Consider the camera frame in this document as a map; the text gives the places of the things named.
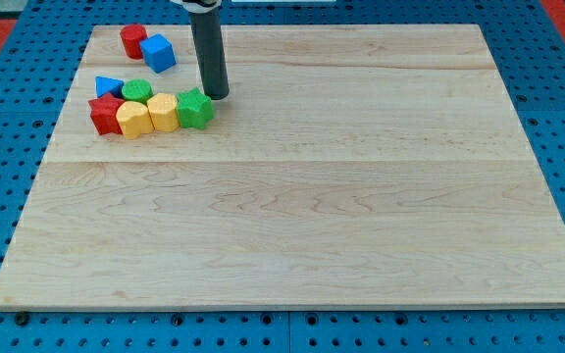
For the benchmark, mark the yellow hexagon block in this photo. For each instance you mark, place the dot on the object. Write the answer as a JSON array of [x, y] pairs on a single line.
[[163, 111]]

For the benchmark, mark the red cylinder block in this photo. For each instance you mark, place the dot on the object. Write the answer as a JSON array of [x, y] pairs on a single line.
[[131, 36]]

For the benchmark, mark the green star block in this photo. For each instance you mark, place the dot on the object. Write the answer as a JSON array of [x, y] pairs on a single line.
[[195, 109]]

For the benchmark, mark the blue triangle block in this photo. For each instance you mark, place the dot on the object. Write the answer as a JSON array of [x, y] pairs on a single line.
[[105, 85]]

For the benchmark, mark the yellow heart block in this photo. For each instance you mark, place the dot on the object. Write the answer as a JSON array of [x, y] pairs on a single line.
[[134, 119]]

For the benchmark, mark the green cylinder block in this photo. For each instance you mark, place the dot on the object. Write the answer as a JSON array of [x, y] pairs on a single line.
[[137, 90]]

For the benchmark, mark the red star block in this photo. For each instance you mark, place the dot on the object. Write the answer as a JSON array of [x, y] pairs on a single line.
[[104, 113]]

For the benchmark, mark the light wooden board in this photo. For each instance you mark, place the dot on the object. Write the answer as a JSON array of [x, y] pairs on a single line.
[[352, 167]]

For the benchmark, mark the blue cube block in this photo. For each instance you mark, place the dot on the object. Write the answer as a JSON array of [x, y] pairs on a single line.
[[158, 53]]

